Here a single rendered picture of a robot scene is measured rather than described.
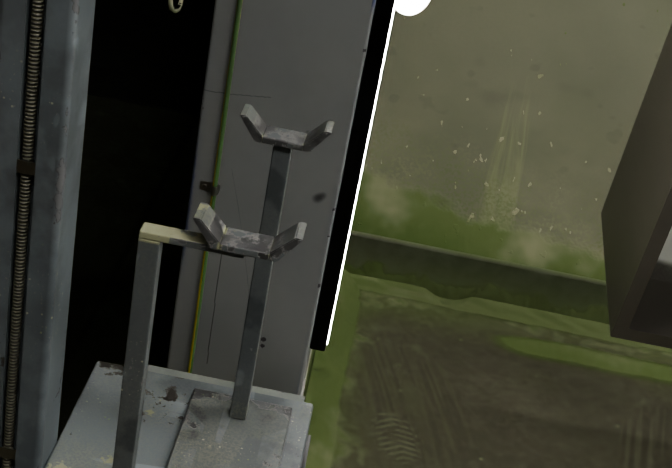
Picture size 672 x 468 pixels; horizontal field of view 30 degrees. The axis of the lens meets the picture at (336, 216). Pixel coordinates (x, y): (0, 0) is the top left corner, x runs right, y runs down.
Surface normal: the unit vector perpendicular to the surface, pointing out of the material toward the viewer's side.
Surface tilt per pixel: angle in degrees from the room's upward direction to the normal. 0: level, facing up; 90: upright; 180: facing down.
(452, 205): 57
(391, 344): 0
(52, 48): 90
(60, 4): 90
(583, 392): 0
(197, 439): 0
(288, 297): 90
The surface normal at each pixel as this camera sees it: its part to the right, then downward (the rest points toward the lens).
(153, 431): 0.17, -0.88
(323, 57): -0.10, 0.44
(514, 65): 0.01, -0.11
